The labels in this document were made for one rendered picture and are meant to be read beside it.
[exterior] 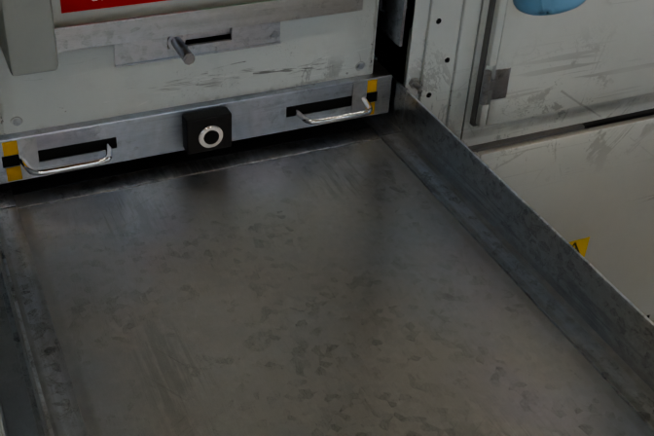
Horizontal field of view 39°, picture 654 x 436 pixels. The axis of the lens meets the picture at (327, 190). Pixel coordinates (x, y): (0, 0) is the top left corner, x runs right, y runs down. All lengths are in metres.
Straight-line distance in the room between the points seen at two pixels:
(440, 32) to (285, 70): 0.21
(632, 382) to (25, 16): 0.70
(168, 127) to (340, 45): 0.25
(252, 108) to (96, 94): 0.20
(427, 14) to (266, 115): 0.25
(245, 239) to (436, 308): 0.24
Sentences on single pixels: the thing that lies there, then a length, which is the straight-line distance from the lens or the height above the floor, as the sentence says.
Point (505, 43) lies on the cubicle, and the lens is 1.31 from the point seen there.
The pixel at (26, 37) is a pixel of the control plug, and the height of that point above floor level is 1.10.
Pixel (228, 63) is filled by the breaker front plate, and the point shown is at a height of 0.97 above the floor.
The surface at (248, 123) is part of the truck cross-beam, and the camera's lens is 1.23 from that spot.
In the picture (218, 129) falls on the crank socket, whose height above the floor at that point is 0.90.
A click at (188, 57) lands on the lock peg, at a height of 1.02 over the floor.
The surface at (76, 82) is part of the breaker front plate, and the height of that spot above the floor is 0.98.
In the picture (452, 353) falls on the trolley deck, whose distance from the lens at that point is 0.97.
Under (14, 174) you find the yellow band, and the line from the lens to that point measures 1.18.
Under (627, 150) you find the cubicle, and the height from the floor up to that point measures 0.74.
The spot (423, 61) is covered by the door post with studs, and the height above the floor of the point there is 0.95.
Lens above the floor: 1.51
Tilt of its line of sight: 34 degrees down
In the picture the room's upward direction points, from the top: 4 degrees clockwise
